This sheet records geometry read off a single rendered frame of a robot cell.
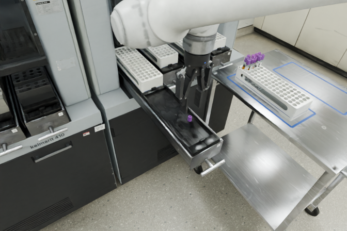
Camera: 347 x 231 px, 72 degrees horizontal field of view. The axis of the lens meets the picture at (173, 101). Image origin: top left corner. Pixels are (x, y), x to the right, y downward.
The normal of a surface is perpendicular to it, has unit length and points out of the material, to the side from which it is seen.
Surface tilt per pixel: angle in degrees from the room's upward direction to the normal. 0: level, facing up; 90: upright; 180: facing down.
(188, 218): 0
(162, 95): 0
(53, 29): 90
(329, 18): 90
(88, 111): 0
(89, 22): 90
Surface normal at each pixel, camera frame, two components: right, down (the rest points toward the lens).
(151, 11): -0.07, 0.15
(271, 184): 0.04, -0.74
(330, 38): -0.83, 0.35
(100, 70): 0.56, 0.57
